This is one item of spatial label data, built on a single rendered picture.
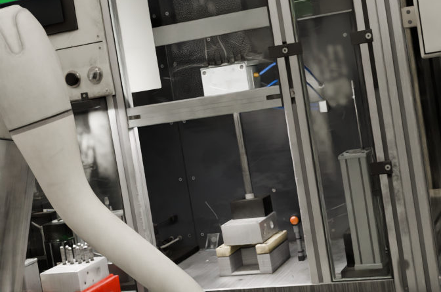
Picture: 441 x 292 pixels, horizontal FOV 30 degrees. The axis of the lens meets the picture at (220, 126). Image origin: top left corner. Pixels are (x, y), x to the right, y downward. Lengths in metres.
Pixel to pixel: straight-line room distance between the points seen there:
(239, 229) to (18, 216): 0.67
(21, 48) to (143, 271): 0.37
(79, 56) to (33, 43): 0.66
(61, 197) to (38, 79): 0.18
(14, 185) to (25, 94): 0.22
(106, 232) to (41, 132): 0.18
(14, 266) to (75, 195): 0.22
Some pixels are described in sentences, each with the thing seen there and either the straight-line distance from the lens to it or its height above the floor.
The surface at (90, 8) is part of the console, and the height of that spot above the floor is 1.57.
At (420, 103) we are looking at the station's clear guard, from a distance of 1.69.
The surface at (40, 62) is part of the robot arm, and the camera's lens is 1.24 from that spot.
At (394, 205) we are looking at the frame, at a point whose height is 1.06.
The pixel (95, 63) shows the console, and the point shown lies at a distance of 1.89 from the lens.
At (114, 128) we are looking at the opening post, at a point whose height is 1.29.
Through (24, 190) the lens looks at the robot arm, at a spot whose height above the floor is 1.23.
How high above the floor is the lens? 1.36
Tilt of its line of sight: 3 degrees down
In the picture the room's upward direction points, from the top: 9 degrees counter-clockwise
